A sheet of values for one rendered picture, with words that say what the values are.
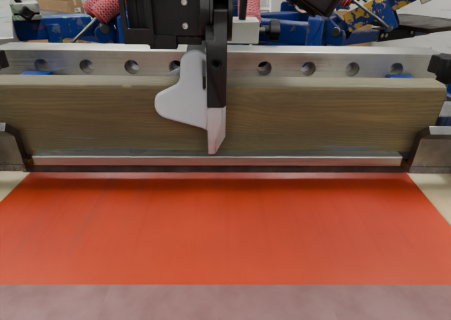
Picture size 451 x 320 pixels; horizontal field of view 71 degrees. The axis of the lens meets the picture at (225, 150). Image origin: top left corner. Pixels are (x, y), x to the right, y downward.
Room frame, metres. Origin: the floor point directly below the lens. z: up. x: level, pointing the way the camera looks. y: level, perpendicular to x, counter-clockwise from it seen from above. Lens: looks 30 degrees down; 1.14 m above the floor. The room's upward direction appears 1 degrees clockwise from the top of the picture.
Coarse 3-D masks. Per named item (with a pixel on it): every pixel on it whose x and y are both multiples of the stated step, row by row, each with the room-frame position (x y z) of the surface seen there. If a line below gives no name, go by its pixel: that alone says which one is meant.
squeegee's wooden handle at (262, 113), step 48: (0, 96) 0.26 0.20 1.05; (48, 96) 0.26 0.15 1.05; (96, 96) 0.26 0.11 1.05; (144, 96) 0.26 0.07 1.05; (240, 96) 0.27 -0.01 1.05; (288, 96) 0.27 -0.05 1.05; (336, 96) 0.27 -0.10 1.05; (384, 96) 0.27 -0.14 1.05; (432, 96) 0.27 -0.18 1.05; (48, 144) 0.26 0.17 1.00; (96, 144) 0.26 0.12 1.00; (144, 144) 0.26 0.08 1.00; (192, 144) 0.27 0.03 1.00; (240, 144) 0.27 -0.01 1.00; (288, 144) 0.27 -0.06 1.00; (336, 144) 0.27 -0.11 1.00; (384, 144) 0.27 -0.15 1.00
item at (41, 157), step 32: (64, 160) 0.25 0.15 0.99; (96, 160) 0.25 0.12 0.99; (128, 160) 0.25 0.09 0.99; (160, 160) 0.25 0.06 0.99; (192, 160) 0.25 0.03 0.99; (224, 160) 0.25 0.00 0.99; (256, 160) 0.25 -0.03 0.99; (288, 160) 0.25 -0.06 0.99; (320, 160) 0.26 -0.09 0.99; (352, 160) 0.26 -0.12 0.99; (384, 160) 0.26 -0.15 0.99
